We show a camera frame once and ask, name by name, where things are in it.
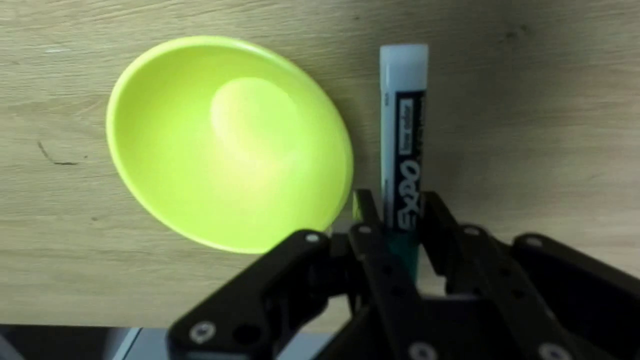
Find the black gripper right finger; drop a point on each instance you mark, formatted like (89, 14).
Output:
(521, 300)

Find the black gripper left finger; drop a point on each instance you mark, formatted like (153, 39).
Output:
(381, 292)

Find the green Expo marker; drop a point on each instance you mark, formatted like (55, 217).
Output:
(403, 133)

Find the yellow plastic bowl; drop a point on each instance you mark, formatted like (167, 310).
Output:
(227, 147)

